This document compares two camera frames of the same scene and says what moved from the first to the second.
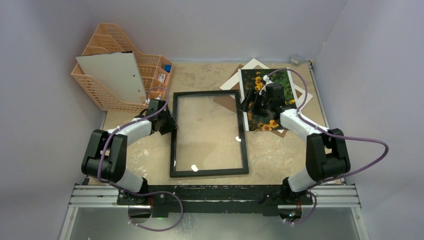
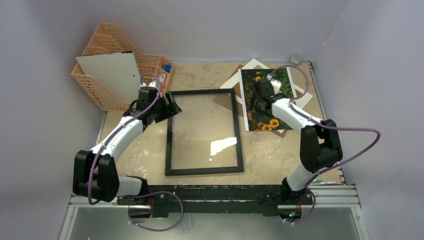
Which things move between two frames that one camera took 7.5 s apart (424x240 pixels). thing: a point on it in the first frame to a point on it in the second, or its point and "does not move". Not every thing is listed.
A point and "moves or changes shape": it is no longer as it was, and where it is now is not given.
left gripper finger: [171, 123] to [173, 108]
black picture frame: [231, 171] moves or changes shape
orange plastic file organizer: [154, 70] does not move
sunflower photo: [253, 78] does not move
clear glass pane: [207, 133] does not move
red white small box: [161, 77] does not move
